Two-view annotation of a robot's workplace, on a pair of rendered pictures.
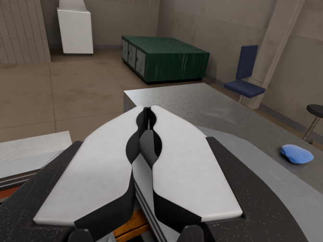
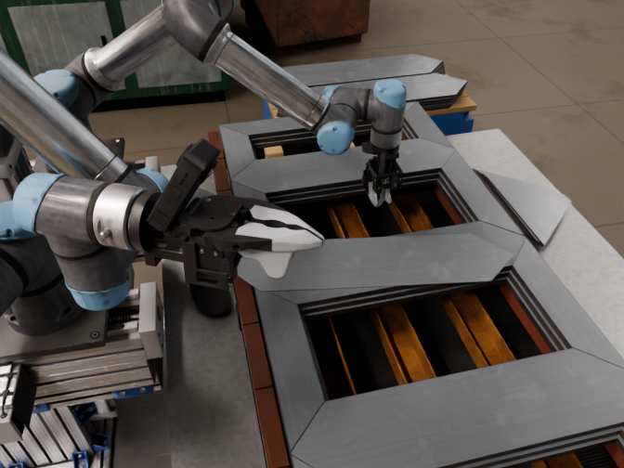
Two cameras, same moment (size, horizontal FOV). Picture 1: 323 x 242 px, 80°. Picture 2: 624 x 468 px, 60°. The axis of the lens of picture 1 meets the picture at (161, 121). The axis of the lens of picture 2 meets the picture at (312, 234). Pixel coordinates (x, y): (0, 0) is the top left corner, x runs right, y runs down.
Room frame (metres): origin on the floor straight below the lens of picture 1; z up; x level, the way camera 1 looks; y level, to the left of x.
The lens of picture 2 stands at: (0.26, -0.40, 1.85)
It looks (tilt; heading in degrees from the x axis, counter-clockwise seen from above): 42 degrees down; 109
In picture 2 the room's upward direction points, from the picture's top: straight up
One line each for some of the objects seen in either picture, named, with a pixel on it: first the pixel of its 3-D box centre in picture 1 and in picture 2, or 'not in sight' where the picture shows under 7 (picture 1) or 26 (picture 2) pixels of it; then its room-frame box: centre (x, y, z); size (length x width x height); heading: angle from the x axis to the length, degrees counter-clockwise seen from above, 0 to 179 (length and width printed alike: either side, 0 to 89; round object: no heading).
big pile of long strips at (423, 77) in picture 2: not in sight; (366, 86); (-0.22, 1.61, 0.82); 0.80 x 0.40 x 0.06; 33
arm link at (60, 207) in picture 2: not in sight; (70, 209); (-0.19, -0.02, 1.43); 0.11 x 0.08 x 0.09; 5
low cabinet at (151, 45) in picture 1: (161, 57); not in sight; (4.83, 0.20, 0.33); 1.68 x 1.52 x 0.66; 31
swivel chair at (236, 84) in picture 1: (244, 84); not in sight; (2.99, -1.22, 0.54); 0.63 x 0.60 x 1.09; 25
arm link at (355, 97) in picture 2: not in sight; (344, 106); (-0.06, 0.72, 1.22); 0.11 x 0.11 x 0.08; 8
